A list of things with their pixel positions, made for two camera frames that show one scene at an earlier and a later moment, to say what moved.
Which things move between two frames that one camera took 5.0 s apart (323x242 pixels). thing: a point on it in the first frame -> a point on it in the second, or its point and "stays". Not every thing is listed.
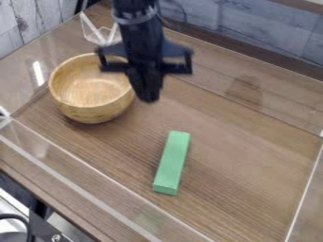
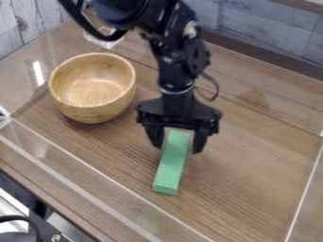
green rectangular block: (173, 163) stays
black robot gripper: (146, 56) -> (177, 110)
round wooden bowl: (90, 95) stays
